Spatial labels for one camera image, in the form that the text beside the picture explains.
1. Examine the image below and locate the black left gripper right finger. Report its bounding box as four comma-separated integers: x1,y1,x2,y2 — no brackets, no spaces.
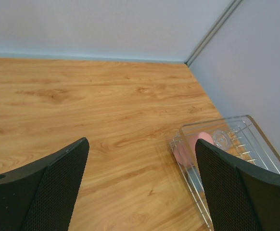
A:
195,139,280,231

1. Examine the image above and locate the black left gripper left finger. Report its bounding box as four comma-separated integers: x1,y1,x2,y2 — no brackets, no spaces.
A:
0,138,89,231

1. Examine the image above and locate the clear glass cup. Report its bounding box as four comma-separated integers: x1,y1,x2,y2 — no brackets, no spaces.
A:
213,130,231,151

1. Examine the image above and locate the pink plastic cup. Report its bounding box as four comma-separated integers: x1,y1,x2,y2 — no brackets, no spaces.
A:
174,132,214,168

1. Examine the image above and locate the blue plastic cup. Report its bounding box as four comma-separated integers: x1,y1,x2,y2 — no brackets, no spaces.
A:
187,166,203,192

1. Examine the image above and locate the metal wire dish rack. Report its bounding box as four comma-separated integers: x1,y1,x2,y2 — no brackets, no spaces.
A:
170,116,280,231

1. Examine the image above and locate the aluminium frame post right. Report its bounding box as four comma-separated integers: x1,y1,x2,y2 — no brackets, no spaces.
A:
184,0,242,67

